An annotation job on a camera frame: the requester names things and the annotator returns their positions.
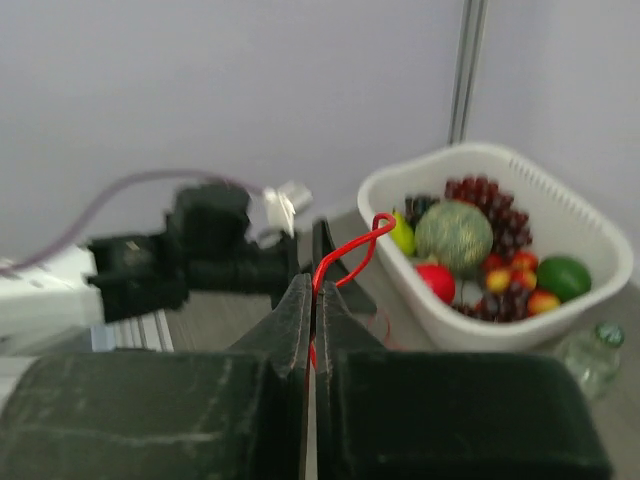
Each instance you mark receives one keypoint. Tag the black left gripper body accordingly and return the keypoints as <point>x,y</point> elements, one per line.
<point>205,243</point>

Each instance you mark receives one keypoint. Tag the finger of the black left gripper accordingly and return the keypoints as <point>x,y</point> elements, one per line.
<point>355,297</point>

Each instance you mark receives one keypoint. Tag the green melon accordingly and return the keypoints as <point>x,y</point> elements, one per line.
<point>455,234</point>

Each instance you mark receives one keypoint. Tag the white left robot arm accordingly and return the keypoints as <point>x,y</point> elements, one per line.
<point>108,280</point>

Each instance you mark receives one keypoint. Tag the green lime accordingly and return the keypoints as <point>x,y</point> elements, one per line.
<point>564,276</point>

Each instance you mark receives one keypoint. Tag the red apple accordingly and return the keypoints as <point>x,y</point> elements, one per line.
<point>439,279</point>

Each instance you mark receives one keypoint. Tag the white plastic basket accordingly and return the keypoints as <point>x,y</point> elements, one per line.
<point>561,223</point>

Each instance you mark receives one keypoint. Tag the clear glass bottle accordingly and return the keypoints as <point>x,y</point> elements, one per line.
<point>592,357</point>

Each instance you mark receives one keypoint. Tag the red grape bunch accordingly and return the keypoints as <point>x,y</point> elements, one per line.
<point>510,226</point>

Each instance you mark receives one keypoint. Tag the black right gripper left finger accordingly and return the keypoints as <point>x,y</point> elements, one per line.
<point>239,413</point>

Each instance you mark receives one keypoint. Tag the yellow green pear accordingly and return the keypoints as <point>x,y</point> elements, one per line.
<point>403,235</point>

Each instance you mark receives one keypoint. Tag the peach fruit cluster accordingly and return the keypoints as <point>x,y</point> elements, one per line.
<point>511,291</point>

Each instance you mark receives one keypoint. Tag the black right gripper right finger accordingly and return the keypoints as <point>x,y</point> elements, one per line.
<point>387,414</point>

